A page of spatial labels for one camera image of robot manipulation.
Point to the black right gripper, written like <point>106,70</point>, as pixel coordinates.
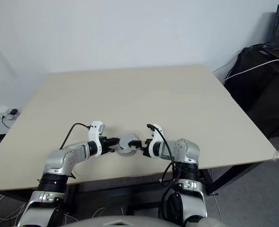
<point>146,147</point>

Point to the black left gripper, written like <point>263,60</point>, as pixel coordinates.
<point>105,144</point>

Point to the silver motor lid circuit board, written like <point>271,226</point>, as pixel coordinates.
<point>126,142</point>

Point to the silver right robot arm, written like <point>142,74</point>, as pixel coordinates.
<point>186,149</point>

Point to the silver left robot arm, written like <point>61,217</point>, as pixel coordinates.
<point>59,158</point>

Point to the grey robot torso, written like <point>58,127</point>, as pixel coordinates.
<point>130,218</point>

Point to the black power adapter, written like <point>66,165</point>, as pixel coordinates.
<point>13,111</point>

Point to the white power strip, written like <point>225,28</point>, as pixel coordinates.
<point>2,110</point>

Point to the clear tape piece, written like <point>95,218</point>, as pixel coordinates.
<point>277,156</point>

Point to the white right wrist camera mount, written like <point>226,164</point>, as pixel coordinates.
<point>157,136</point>

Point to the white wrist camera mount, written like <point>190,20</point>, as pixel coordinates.
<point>94,132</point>
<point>157,136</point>

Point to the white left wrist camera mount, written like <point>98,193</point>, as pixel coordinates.
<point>94,132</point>

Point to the black metal table frame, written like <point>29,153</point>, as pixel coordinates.
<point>224,175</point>

